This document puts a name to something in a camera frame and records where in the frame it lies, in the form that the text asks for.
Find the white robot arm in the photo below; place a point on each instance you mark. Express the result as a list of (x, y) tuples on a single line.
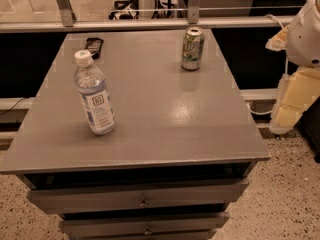
[(301, 38)]

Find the black office chair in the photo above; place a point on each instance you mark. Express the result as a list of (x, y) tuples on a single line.
[(124, 10)]

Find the metal window railing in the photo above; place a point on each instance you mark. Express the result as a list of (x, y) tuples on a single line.
[(27, 16)]

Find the grey drawer cabinet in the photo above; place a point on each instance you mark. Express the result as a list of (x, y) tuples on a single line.
[(172, 125)]

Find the lower grey drawer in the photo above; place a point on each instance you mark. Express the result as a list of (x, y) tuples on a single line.
[(144, 225)]

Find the grey drawer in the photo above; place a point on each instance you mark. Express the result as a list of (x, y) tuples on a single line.
[(140, 196), (144, 225)]

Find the green white soda can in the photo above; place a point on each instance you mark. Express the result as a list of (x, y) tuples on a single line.
[(192, 48)]

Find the upper grey drawer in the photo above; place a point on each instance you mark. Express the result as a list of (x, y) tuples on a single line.
[(140, 196)]

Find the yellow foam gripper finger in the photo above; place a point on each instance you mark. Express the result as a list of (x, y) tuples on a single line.
[(279, 41)]

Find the clear plastic water bottle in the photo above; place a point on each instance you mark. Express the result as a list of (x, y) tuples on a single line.
[(92, 87)]

